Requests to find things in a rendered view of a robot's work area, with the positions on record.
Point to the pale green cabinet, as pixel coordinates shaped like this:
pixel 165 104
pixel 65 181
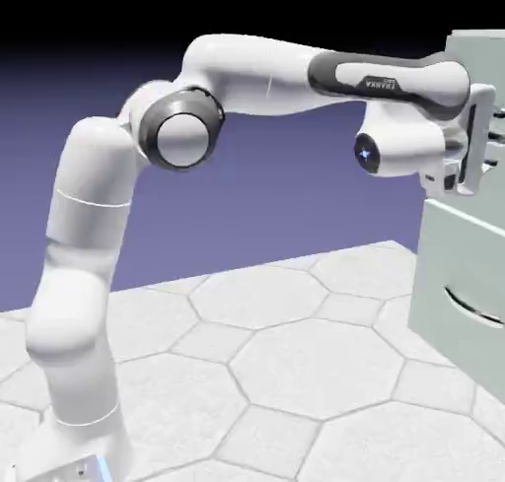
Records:
pixel 450 43

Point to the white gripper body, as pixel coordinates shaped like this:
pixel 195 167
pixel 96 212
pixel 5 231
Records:
pixel 482 135

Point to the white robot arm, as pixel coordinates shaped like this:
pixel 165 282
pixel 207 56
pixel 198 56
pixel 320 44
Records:
pixel 86 253

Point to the pale green drawer front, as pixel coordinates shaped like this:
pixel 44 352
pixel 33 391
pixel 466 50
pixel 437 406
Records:
pixel 442 261
pixel 479 60

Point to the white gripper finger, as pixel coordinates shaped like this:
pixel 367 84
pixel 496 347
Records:
pixel 491 162
pixel 498 115

